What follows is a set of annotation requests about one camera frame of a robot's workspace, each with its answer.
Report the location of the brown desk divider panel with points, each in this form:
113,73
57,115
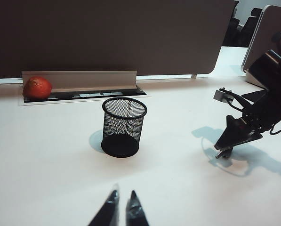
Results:
107,35

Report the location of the black office chair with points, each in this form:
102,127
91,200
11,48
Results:
251,26
232,33

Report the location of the white edged desk divider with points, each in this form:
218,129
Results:
269,30

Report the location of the white divider support bracket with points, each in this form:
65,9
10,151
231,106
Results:
194,76

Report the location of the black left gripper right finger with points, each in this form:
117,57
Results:
135,212

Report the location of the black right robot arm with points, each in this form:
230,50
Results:
272,77

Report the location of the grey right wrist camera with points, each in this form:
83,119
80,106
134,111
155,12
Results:
222,96

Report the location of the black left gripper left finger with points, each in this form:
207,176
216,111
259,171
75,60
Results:
108,209

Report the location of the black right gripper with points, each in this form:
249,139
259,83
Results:
260,115

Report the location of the orange fruit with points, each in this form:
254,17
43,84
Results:
37,87

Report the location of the black mesh basket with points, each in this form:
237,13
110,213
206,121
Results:
122,131

